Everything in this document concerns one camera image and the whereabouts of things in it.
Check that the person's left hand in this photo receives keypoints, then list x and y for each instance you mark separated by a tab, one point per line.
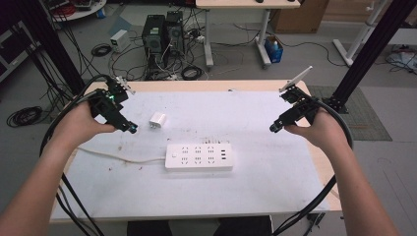
77	129

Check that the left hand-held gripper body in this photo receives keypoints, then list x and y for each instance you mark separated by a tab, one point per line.
106	105

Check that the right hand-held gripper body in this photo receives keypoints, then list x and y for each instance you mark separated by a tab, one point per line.
303	106

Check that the wooden desk with white legs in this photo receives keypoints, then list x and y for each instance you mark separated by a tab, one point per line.
246	3

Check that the person's right hand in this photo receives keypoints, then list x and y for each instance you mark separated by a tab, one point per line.
323	131

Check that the white table cover sheet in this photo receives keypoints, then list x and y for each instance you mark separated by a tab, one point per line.
203	193

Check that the small white box device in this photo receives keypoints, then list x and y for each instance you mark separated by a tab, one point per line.
119	40

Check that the black computer tower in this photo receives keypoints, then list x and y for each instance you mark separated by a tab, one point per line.
153	37
175	31

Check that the grey floor mat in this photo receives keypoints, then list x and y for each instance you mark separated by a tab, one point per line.
364	121

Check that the black metal frame post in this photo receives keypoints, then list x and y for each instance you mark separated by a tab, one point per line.
49	39
370	52

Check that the white charger plug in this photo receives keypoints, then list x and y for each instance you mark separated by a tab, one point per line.
157	120

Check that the white metal stand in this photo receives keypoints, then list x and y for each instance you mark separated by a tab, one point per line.
359	36

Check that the brown cardboard box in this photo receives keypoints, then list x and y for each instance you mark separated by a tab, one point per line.
298	16

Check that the white power strip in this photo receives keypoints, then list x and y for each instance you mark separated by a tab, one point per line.
199	157

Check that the round white table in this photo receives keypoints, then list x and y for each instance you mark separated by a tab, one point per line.
85	11

